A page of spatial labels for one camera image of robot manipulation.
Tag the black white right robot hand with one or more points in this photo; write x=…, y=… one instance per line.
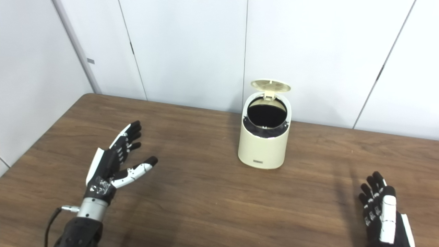
x=384, y=219

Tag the grey wall corner post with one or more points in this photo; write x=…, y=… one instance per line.
x=77, y=48

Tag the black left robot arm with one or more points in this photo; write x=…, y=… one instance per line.
x=84, y=226

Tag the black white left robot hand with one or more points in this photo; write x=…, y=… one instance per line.
x=106, y=168

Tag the cream-colored lidded bin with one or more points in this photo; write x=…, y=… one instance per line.
x=262, y=147

